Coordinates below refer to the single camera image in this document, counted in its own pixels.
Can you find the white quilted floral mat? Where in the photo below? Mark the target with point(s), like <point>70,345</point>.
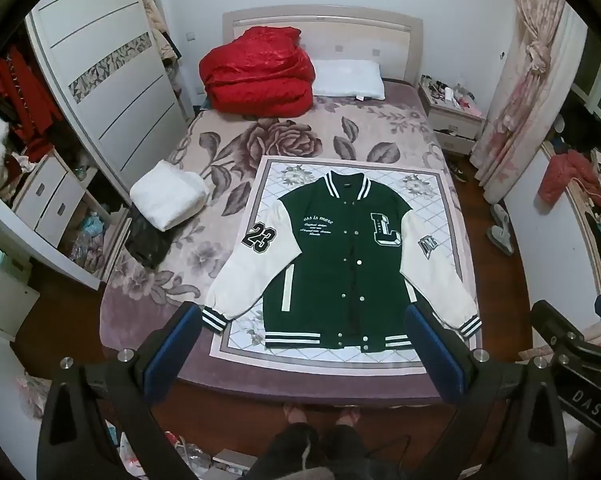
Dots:
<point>440,195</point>

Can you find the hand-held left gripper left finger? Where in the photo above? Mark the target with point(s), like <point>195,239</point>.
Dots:
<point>173,347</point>

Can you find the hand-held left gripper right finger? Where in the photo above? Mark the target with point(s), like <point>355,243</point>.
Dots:
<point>438,355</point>

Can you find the pink floral curtain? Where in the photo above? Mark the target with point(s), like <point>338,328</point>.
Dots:
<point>525,95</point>

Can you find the beige hanging coat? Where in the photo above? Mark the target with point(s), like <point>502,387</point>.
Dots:
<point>155,17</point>

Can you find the green and cream varsity jacket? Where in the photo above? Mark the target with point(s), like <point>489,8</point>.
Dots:
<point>340,270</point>

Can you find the red hanging clothes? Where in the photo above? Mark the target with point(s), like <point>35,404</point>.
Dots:
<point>20,90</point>

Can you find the white folded garment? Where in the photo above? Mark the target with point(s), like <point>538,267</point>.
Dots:
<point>168,195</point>

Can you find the clutter on nightstand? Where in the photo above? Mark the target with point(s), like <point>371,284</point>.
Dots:
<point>450,92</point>

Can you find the dark shoes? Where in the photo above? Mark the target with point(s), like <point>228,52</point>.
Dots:
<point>456,172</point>

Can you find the person's legs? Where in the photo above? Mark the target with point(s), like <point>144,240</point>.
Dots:
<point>325,450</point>

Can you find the white slippers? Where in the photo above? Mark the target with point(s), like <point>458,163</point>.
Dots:
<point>500,230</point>

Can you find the white pillow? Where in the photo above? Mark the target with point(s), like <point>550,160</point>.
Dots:
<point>348,77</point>

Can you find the white sliding door wardrobe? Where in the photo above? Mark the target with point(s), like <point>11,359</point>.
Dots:
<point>110,90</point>

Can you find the white nightstand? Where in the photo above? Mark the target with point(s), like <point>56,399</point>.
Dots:
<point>453,127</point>

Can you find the beige wooden bed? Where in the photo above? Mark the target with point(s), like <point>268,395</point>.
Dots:
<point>330,35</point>

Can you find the red duvet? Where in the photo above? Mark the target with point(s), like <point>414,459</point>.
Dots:
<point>255,70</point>

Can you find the white drawer unit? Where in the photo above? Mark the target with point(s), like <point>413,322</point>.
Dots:
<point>50,200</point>

